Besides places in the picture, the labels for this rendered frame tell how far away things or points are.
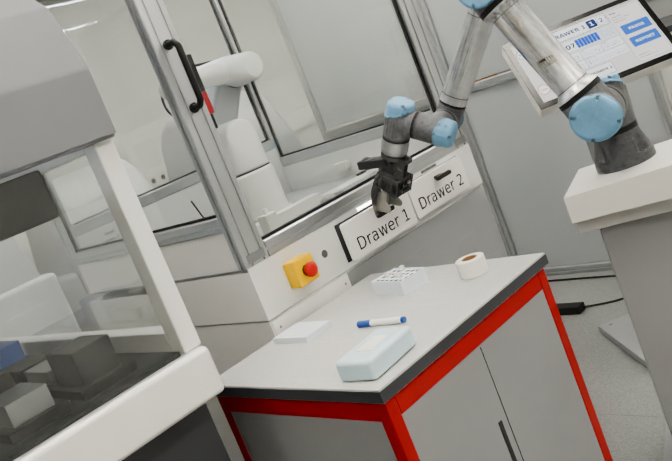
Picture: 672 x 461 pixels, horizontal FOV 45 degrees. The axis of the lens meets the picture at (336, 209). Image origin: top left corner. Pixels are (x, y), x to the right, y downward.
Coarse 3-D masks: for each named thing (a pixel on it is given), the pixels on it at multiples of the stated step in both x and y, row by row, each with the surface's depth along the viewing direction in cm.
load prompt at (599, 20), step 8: (600, 16) 282; (576, 24) 283; (584, 24) 282; (592, 24) 281; (600, 24) 281; (560, 32) 282; (568, 32) 282; (576, 32) 281; (584, 32) 280; (560, 40) 281
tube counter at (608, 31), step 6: (600, 30) 280; (606, 30) 279; (612, 30) 278; (582, 36) 280; (588, 36) 279; (594, 36) 279; (600, 36) 278; (606, 36) 278; (570, 42) 280; (576, 42) 279; (582, 42) 278; (588, 42) 278; (594, 42) 278; (570, 48) 278; (576, 48) 278
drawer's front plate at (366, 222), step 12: (408, 204) 242; (360, 216) 228; (372, 216) 231; (384, 216) 234; (396, 216) 238; (408, 216) 241; (348, 228) 224; (360, 228) 227; (372, 228) 230; (384, 228) 234; (396, 228) 237; (348, 240) 224; (360, 240) 227; (372, 240) 230; (384, 240) 233; (360, 252) 226
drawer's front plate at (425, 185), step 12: (456, 156) 264; (444, 168) 258; (456, 168) 262; (420, 180) 250; (432, 180) 253; (444, 180) 257; (456, 180) 261; (408, 192) 245; (420, 192) 249; (432, 192) 253; (444, 192) 256; (456, 192) 260; (432, 204) 252; (420, 216) 247
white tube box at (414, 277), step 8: (392, 272) 207; (408, 272) 201; (416, 272) 198; (424, 272) 199; (376, 280) 206; (384, 280) 203; (392, 280) 201; (400, 280) 198; (408, 280) 197; (416, 280) 198; (424, 280) 199; (376, 288) 204; (384, 288) 202; (392, 288) 199; (400, 288) 196; (408, 288) 196; (416, 288) 198
